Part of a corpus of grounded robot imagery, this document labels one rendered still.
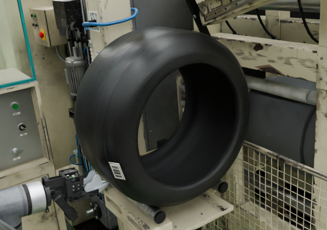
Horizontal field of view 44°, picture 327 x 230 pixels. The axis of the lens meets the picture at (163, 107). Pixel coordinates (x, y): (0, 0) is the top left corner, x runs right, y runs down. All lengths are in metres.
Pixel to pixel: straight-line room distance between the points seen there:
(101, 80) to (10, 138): 0.74
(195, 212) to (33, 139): 0.80
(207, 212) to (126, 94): 0.62
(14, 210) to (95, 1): 0.77
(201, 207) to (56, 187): 0.59
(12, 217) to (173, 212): 0.62
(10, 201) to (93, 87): 0.40
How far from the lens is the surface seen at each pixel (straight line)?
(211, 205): 1.61
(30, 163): 1.93
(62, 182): 1.26
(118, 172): 1.22
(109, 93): 1.18
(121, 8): 1.55
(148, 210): 1.41
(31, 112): 1.87
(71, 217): 1.32
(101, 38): 1.54
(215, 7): 1.59
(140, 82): 1.16
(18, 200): 1.22
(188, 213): 1.57
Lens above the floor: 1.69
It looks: 19 degrees down
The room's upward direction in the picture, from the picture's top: 5 degrees counter-clockwise
